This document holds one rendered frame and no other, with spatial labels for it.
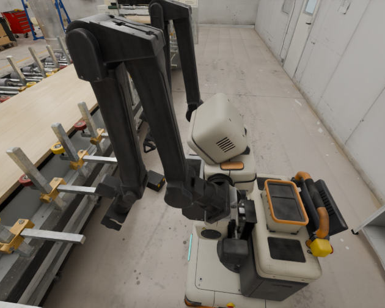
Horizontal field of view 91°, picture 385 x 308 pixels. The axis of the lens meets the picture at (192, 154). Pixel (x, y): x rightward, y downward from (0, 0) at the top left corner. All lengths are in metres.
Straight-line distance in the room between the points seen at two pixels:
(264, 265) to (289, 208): 0.27
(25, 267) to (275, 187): 1.23
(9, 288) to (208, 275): 0.99
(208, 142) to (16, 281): 1.04
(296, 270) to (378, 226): 1.45
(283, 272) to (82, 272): 1.47
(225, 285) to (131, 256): 0.81
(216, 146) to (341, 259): 1.75
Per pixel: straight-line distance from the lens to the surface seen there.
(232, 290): 1.44
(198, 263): 1.45
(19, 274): 1.26
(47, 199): 1.24
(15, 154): 1.08
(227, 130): 0.54
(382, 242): 2.27
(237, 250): 1.00
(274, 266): 0.96
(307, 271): 1.01
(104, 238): 1.97
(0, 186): 1.36
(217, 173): 0.61
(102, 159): 1.32
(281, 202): 1.00
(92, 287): 1.85
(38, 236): 1.12
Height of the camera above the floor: 1.67
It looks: 43 degrees down
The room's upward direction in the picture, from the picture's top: 1 degrees clockwise
